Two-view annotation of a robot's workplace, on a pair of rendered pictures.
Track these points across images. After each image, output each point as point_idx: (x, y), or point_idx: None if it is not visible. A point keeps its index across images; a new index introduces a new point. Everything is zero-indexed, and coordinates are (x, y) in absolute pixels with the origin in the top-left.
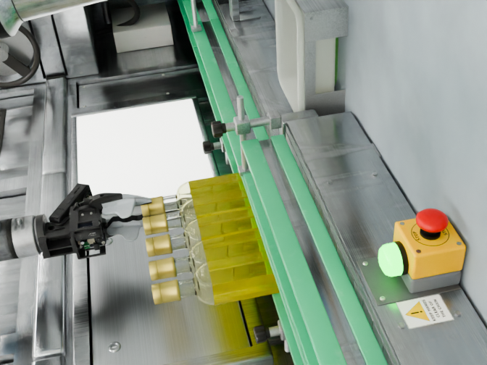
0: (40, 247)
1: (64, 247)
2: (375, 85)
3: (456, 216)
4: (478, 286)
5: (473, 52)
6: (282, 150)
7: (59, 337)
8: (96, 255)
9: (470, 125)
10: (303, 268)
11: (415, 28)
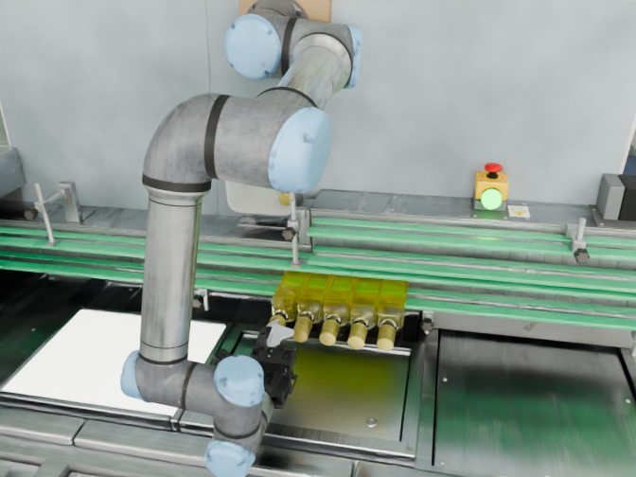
0: (282, 397)
1: (288, 385)
2: (359, 150)
3: None
4: (519, 187)
5: (486, 68)
6: (333, 220)
7: (337, 459)
8: (295, 380)
9: (491, 107)
10: (459, 238)
11: (414, 85)
